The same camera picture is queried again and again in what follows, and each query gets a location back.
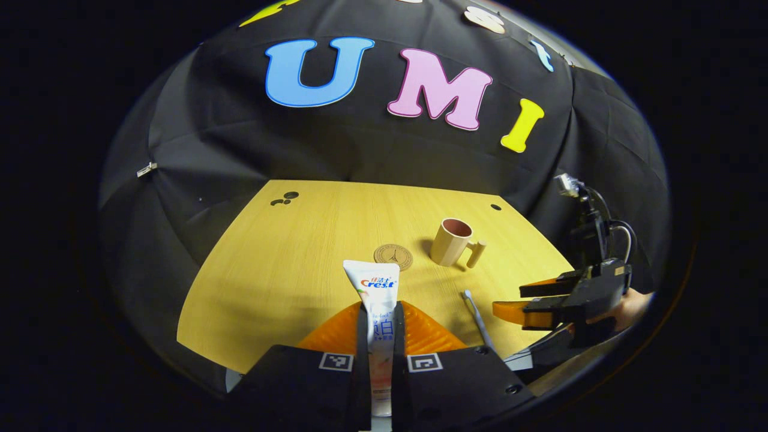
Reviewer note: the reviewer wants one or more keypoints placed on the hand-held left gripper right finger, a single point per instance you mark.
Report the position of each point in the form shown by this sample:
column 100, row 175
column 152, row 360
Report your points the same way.
column 399, row 384

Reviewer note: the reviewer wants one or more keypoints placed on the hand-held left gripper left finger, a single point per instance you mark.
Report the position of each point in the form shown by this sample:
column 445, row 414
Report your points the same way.
column 362, row 384

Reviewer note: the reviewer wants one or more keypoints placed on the wooden desktop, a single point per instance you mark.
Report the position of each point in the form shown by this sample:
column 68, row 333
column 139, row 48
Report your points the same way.
column 288, row 270

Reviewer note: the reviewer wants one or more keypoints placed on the black backdrop cloth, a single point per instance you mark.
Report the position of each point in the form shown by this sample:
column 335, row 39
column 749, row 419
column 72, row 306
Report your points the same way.
column 240, row 138

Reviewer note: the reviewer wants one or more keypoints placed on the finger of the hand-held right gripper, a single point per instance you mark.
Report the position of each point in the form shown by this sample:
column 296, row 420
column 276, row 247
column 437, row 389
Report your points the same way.
column 552, row 285
column 540, row 315

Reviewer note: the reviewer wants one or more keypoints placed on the small metal clip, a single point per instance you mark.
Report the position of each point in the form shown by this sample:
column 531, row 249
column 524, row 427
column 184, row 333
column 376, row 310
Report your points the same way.
column 146, row 170

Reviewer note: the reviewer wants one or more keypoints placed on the white toothpaste tube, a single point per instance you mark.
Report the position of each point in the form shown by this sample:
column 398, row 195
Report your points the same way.
column 378, row 288

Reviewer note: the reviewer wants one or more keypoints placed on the round brown coaster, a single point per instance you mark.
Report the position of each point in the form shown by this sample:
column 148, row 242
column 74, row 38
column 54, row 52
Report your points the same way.
column 393, row 257

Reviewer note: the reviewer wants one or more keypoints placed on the white toothbrush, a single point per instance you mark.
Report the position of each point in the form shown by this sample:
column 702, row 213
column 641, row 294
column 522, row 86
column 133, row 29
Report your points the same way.
column 474, row 312

